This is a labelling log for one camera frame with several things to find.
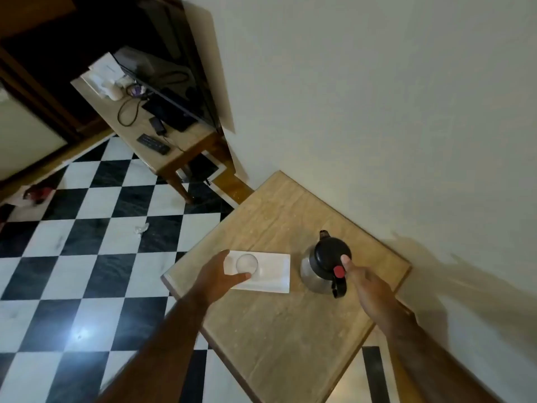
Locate person's right hand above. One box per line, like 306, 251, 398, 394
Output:
340, 254, 407, 329

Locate person's left hand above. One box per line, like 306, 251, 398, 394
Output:
187, 249, 253, 310

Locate clear drinking glass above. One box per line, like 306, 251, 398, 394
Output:
235, 254, 259, 278

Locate steel jug with black lid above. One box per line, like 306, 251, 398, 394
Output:
300, 229, 353, 299

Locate person's left forearm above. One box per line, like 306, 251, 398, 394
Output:
95, 291, 210, 403

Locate person's right forearm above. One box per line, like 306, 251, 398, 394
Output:
376, 308, 506, 403

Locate white rectangular tray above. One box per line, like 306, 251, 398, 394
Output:
223, 249, 292, 295

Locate wooden television table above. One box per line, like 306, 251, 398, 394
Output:
70, 58, 225, 205

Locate black remote control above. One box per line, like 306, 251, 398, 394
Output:
136, 133, 172, 156

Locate red item on white paper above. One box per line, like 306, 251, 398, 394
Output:
8, 184, 58, 208

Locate black flat television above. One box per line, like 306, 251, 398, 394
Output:
112, 0, 223, 133

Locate white mini fridge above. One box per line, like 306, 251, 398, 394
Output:
0, 87, 69, 182

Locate white papers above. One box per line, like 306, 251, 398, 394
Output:
79, 52, 128, 97

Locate brown wooden door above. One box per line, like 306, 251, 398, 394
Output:
0, 0, 114, 141

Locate black looped cable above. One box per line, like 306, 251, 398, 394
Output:
117, 95, 144, 128

